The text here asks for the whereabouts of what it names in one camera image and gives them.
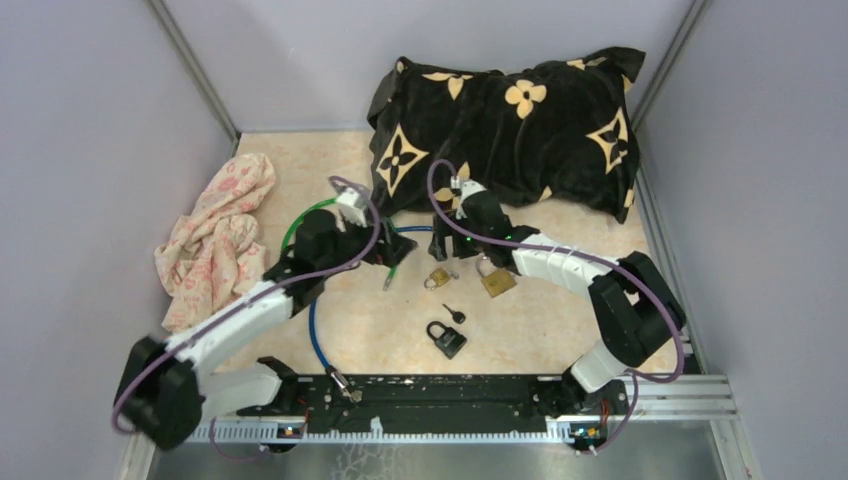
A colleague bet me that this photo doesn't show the green cable lock loop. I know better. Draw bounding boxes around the green cable lock loop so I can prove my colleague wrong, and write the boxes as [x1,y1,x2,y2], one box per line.
[280,199,397,291]

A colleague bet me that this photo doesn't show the small brass padlock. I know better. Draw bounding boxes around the small brass padlock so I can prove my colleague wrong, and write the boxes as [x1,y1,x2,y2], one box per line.
[423,267,454,291]

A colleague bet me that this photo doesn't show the large brass padlock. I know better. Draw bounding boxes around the large brass padlock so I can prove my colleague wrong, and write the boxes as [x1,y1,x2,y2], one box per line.
[475,256,517,298]

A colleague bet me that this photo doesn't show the black Kaijing padlock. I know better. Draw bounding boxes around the black Kaijing padlock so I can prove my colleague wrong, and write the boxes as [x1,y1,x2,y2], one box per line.
[426,321,467,359]

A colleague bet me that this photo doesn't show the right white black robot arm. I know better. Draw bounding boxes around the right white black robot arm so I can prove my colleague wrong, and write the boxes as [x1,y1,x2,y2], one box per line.
[435,182,686,412]

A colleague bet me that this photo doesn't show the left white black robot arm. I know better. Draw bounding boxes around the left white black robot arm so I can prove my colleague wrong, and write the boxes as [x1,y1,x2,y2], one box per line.
[111,210,418,450]

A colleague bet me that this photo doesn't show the black head key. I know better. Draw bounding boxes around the black head key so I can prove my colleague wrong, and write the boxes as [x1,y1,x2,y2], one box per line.
[443,304,466,324]

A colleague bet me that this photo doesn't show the black pillow with beige flowers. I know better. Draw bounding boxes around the black pillow with beige flowers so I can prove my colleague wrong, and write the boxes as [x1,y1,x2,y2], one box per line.
[367,46,645,223]

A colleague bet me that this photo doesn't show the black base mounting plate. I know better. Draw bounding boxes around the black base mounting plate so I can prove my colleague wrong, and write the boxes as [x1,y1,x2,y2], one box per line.
[286,374,631,439]

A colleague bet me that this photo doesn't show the pink floral white cloth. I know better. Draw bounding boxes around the pink floral white cloth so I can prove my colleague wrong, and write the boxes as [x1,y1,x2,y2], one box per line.
[154,153,276,333]

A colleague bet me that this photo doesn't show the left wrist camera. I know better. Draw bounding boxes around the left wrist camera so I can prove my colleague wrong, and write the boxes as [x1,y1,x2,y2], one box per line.
[335,187,369,227]

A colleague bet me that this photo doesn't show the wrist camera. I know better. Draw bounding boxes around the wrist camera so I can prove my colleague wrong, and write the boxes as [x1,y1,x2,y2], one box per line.
[335,187,369,227]
[450,176,488,219]

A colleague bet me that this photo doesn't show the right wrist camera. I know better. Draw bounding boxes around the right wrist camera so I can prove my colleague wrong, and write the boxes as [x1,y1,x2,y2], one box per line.
[450,176,488,219]

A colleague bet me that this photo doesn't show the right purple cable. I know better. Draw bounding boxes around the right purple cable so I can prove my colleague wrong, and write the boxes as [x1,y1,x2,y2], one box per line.
[427,158,687,455]

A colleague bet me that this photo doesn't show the purple cable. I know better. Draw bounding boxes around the purple cable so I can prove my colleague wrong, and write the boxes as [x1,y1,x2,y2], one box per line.
[110,175,382,465]
[427,158,687,455]

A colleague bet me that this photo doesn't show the blue cable lock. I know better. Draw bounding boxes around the blue cable lock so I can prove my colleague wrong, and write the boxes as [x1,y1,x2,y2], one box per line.
[308,220,433,398]

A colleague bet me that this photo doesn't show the aluminium frame rail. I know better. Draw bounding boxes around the aluminium frame rail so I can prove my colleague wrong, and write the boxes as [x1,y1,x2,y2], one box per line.
[181,375,737,445]

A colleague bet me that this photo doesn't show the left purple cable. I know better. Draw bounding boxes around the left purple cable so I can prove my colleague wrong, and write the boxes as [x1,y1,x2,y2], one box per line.
[110,175,382,465]

